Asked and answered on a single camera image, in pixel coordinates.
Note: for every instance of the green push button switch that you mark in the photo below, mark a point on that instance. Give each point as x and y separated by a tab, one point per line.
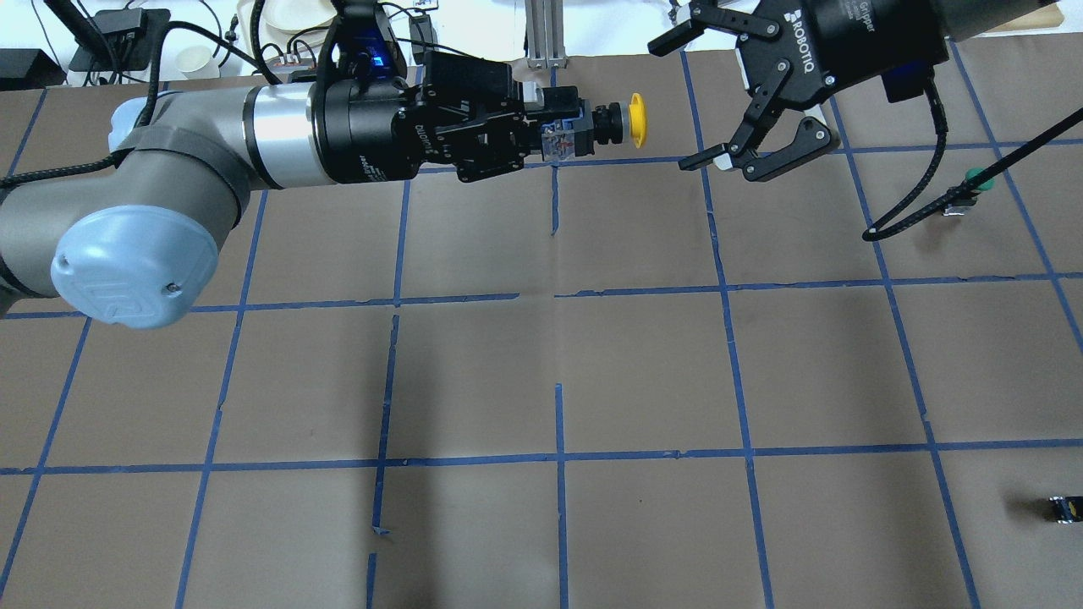
968	194

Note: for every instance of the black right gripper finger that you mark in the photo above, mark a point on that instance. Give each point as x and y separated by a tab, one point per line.
691	20
812	139

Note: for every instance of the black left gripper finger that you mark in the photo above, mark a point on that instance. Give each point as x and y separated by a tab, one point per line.
492	153
456	88

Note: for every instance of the beige tray with plates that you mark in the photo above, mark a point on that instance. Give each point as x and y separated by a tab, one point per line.
281	20

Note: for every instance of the yellow push button switch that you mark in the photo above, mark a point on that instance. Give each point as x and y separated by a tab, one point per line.
570	127

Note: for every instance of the small black yellow switch block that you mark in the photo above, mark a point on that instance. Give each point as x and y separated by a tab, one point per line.
1066	509

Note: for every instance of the black camera stand base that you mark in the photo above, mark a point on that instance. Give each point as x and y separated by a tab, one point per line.
116	38

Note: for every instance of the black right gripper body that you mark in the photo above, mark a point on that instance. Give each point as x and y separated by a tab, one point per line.
854	42

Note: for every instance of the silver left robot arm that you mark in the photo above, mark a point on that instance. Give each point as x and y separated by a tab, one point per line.
138	246

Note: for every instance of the white paper cup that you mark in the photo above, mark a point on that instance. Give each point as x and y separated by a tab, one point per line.
197	63

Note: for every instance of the black power adapter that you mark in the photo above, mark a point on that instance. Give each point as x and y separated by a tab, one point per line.
423	37

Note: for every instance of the aluminium frame post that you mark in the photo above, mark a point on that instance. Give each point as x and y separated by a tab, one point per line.
544	35

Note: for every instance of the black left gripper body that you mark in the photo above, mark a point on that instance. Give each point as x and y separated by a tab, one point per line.
365	131

